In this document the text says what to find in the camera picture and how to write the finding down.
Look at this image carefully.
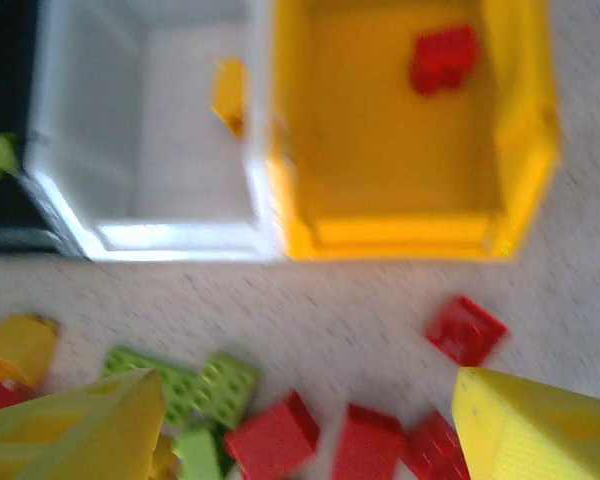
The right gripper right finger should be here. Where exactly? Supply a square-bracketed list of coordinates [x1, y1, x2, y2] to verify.
[452, 367, 600, 480]

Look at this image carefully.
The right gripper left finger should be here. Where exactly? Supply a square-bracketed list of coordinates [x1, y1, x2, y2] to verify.
[0, 368, 167, 480]

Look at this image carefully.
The yellow lego brick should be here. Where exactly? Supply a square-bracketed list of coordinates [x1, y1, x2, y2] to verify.
[149, 433, 179, 480]
[210, 58, 247, 139]
[0, 313, 61, 389]

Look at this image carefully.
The black plastic bin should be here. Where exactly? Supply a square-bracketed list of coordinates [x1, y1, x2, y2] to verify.
[0, 0, 89, 259]

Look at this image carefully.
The white plastic bin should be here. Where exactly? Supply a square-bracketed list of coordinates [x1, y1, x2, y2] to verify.
[27, 0, 281, 264]

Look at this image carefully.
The yellow plastic bin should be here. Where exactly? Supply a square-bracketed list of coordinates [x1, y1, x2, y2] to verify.
[264, 0, 564, 261]

